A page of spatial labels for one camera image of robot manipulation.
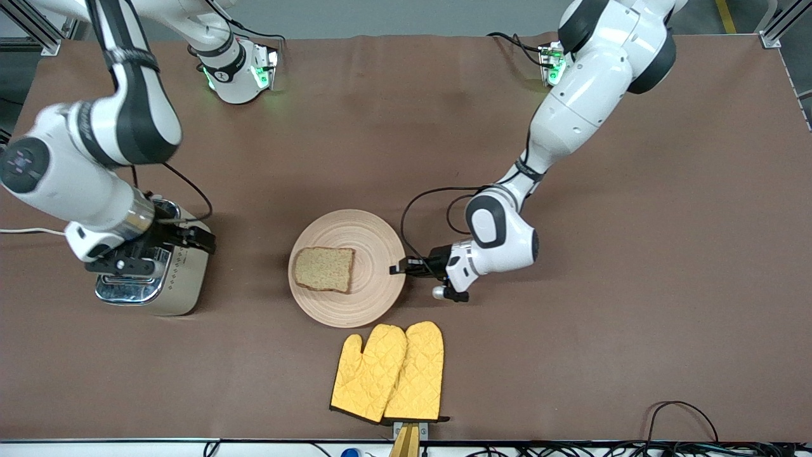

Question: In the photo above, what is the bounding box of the round wooden plate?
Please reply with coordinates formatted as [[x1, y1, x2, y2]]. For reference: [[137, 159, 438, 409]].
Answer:
[[288, 209, 407, 329]]

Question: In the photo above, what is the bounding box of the slice of bread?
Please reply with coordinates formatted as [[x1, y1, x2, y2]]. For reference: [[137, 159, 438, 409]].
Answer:
[[293, 246, 356, 295]]

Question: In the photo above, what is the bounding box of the chrome and cream toaster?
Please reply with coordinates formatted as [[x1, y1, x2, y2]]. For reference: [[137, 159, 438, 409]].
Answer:
[[95, 198, 213, 317]]

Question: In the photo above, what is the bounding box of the yellow quilted oven mitt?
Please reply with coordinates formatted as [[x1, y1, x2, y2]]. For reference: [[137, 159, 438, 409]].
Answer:
[[330, 324, 408, 425], [383, 321, 451, 425]]

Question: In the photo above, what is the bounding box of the brown table cover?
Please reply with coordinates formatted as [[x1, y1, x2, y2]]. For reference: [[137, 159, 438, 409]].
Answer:
[[0, 33, 812, 443]]

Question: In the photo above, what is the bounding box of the tan wooden stick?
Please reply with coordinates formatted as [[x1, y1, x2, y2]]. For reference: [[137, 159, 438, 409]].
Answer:
[[388, 424, 421, 457]]

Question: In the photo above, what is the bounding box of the grey metal bracket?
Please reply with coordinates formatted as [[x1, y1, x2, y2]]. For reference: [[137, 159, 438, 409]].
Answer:
[[393, 420, 429, 441]]

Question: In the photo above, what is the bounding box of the aluminium frame profile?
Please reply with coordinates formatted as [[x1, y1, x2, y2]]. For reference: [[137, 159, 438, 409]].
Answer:
[[0, 0, 86, 56], [758, 0, 812, 50]]

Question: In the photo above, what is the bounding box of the black arm base cable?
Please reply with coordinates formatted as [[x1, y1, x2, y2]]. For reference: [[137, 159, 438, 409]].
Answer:
[[225, 22, 286, 48], [487, 31, 547, 67]]

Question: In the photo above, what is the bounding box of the black cable bundle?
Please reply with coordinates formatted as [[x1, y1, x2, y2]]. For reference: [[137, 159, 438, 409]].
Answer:
[[463, 441, 812, 457]]

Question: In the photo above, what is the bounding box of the black looped cable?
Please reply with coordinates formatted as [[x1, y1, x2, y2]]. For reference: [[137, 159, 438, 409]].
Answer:
[[646, 401, 721, 445]]

